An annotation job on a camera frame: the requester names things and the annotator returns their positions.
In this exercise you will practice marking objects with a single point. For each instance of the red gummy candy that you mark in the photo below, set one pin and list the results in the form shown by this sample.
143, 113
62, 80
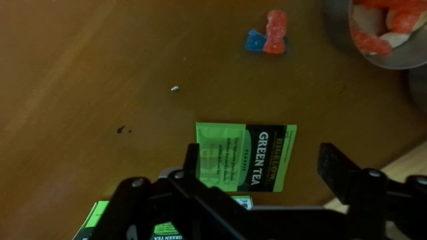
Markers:
276, 32

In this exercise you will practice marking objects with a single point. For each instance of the steel cup with red candy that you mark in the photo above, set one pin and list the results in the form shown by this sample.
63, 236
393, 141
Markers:
389, 33

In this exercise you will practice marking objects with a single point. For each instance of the blue gummy candy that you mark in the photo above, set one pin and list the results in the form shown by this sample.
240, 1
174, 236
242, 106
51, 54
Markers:
256, 41

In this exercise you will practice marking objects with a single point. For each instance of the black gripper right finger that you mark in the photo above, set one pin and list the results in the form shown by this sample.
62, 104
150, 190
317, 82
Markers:
336, 168

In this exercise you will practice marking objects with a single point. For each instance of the green tea bag packet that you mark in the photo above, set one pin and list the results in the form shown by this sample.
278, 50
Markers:
245, 157

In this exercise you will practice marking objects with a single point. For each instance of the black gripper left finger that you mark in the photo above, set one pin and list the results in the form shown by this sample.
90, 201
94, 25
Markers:
191, 158

